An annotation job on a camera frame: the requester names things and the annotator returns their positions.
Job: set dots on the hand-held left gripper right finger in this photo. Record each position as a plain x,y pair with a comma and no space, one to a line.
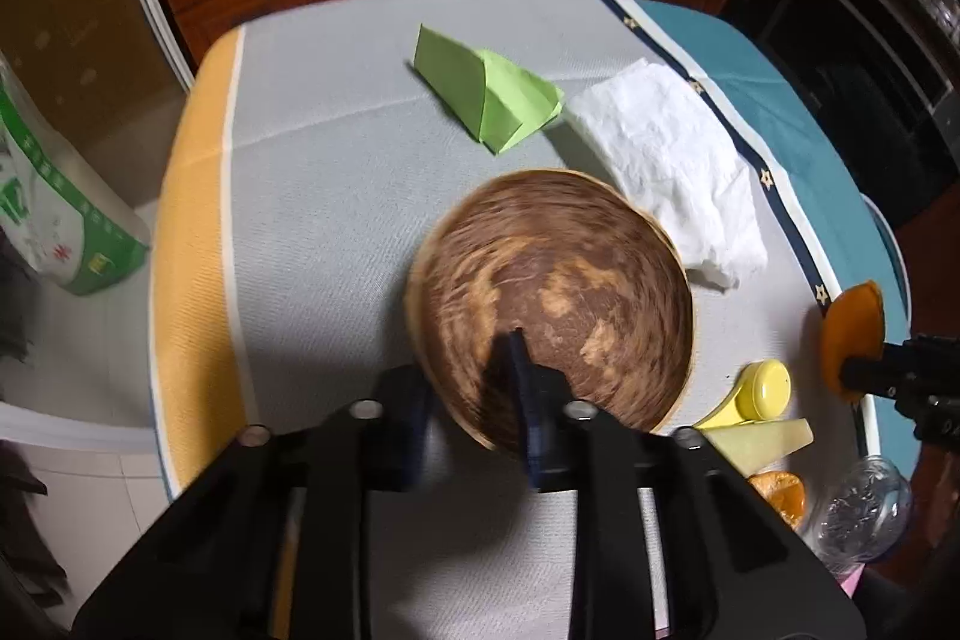
536,437

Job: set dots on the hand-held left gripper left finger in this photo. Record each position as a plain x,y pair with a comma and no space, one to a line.
411,437

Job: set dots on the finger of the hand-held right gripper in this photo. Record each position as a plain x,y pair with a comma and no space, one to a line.
870,374
930,346

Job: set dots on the orange peel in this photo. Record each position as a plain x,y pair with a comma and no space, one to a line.
776,494
847,317

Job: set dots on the blue trash bin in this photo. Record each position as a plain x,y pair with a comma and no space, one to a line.
892,250

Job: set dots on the clear plastic water bottle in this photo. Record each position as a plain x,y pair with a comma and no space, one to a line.
862,505

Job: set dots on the brown coconut shell bowl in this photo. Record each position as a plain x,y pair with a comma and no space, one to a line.
555,265

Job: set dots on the yellow plastic scoop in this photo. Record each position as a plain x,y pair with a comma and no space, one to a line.
761,389

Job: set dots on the black built-in dishwasher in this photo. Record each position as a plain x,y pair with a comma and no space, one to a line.
840,70

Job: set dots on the white paper tissue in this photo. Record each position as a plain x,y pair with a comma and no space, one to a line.
660,160

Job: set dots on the green folded paper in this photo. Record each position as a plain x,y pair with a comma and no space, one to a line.
465,78

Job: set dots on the white green rice bag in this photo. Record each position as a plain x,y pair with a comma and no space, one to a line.
60,220

